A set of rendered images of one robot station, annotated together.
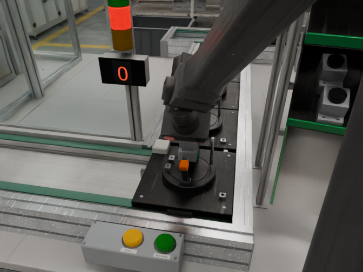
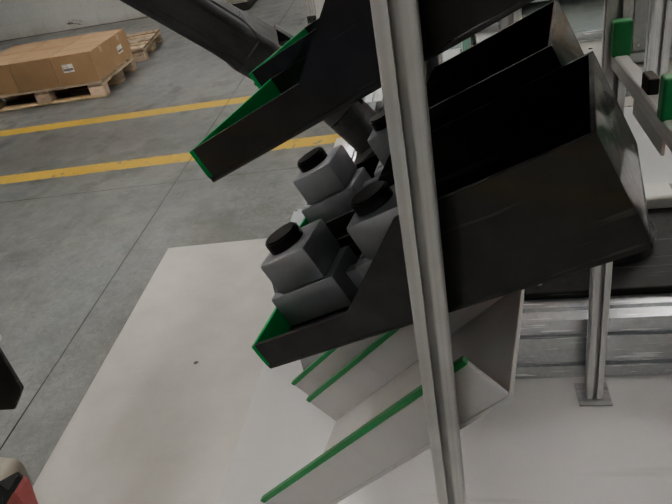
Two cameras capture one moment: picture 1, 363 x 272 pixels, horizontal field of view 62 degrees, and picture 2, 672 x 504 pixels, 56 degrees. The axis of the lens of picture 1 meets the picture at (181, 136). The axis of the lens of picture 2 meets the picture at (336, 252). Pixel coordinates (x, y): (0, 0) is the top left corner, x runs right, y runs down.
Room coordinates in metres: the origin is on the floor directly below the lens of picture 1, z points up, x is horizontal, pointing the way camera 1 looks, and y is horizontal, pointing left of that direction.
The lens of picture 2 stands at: (0.52, -0.84, 1.51)
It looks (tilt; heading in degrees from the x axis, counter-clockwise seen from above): 32 degrees down; 93
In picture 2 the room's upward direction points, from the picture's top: 11 degrees counter-clockwise
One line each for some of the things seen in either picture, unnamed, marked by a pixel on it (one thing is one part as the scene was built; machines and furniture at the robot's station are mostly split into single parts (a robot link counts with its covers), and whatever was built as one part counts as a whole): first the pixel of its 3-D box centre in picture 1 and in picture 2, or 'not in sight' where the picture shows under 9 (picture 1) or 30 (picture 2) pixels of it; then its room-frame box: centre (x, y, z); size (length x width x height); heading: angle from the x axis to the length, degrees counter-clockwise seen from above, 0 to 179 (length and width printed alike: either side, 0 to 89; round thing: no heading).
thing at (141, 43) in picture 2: not in sight; (100, 53); (-1.99, 6.29, 0.07); 1.20 x 0.82 x 0.14; 179
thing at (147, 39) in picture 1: (156, 35); not in sight; (2.74, 0.22, 0.73); 0.62 x 0.42 x 0.23; 80
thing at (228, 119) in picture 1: (201, 113); (603, 213); (0.86, -0.07, 1.01); 0.24 x 0.24 x 0.13; 80
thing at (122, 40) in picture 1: (122, 38); not in sight; (0.76, 0.15, 1.28); 0.05 x 0.05 x 0.05
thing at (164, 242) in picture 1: (165, 243); not in sight; (0.40, 0.03, 0.96); 0.04 x 0.04 x 0.02
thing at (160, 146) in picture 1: (161, 148); not in sight; (0.72, 0.06, 0.97); 0.05 x 0.05 x 0.04; 80
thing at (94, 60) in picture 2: not in sight; (57, 69); (-2.09, 5.28, 0.20); 1.20 x 0.80 x 0.41; 172
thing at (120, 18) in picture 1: (120, 17); not in sight; (0.76, 0.15, 1.33); 0.05 x 0.05 x 0.05
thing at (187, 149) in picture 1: (189, 140); not in sight; (0.62, -0.02, 1.07); 0.08 x 0.04 x 0.07; 170
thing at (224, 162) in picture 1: (188, 177); not in sight; (0.61, -0.02, 0.96); 0.24 x 0.24 x 0.02; 80
